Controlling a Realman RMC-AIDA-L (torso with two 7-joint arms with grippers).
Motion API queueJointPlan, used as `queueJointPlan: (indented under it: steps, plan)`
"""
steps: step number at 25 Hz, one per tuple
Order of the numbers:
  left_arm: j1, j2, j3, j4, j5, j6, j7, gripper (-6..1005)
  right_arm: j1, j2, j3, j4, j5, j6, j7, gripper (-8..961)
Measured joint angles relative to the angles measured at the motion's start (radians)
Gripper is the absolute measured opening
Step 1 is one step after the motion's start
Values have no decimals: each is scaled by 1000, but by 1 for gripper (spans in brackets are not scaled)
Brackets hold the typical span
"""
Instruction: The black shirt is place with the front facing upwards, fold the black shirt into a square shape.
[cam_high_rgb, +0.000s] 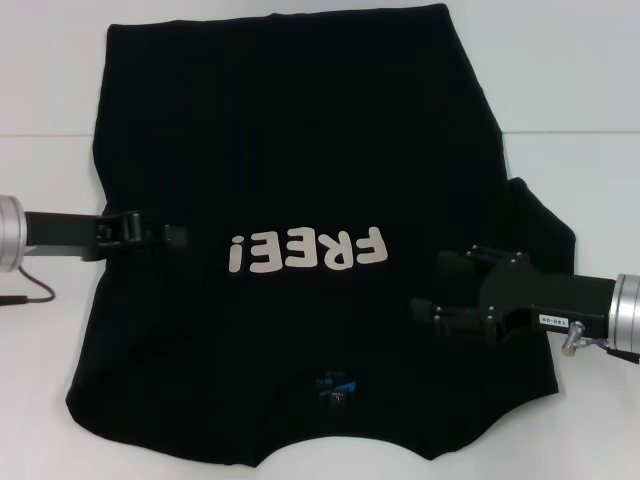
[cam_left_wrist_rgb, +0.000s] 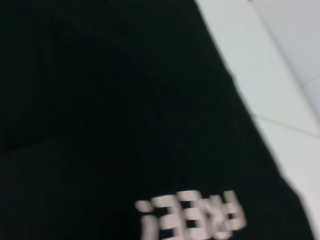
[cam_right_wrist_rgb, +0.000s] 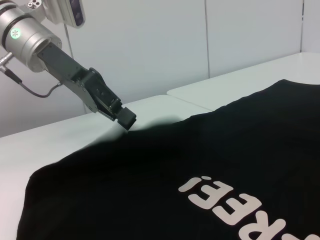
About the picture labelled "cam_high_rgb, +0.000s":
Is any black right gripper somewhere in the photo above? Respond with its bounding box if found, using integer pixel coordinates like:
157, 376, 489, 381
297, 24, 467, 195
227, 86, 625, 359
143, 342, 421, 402
409, 243, 620, 347

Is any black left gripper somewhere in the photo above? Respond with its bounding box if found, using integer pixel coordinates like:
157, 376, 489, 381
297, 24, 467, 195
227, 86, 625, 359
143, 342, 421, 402
24, 208, 190, 264

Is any black shirt with FREE print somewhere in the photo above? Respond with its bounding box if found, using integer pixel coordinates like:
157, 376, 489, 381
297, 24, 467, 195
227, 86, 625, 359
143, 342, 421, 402
64, 3, 576, 459

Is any silver plug on right gripper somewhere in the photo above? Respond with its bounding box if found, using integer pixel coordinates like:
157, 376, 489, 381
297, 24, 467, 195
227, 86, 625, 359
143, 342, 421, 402
563, 322, 587, 357

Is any left arm dark cable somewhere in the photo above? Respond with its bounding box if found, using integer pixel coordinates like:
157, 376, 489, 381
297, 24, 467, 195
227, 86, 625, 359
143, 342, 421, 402
0, 264, 55, 306

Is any arm dark cable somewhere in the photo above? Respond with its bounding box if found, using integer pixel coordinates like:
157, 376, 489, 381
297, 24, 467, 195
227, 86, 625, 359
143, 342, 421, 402
584, 337, 640, 365
0, 264, 55, 306

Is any right arm dark cable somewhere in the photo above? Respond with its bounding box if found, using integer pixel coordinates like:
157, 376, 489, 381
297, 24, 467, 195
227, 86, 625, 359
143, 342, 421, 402
584, 337, 640, 365

